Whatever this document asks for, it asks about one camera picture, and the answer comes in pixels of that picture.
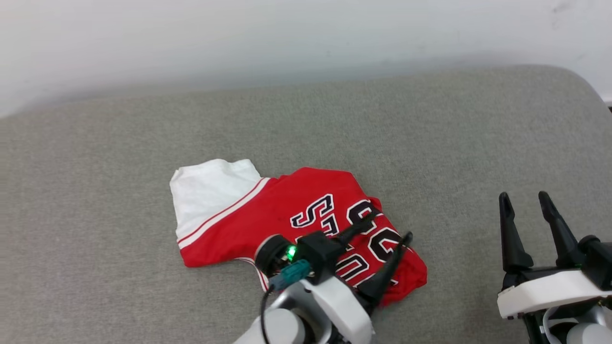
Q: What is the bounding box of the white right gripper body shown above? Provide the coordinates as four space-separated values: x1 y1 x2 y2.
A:
497 266 612 319

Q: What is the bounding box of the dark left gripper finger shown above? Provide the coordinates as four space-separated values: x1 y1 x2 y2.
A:
334 212 379 246
358 232 414 307

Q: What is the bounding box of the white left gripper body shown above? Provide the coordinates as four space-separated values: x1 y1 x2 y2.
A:
299 276 383 344

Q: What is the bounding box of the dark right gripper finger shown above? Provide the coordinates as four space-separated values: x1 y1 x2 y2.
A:
538 191 582 269
498 192 534 274

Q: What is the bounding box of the red and white jersey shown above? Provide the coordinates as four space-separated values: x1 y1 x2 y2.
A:
169 159 428 306

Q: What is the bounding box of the grey fabric sofa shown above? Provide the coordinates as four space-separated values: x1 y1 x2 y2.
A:
0 64 612 344

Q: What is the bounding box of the black cable teal connector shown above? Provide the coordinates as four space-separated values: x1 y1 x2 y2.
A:
260 260 311 344

